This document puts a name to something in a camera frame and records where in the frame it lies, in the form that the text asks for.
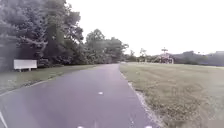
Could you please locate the wood of tall trees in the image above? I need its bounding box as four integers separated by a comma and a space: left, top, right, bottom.
0, 0, 130, 72

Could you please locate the red playground structure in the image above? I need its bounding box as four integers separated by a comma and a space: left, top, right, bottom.
157, 47, 175, 65

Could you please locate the white sign board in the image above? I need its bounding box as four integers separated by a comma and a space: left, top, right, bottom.
13, 59, 38, 73

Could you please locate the mown grass field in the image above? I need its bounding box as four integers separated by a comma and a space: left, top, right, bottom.
118, 61, 224, 128

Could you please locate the distant tree line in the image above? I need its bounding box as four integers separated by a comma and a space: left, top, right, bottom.
125, 48, 224, 67

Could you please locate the grass verge under trees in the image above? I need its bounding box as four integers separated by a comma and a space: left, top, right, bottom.
0, 63, 101, 95

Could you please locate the grey asphalt path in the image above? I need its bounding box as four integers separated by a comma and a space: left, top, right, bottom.
0, 63, 161, 128

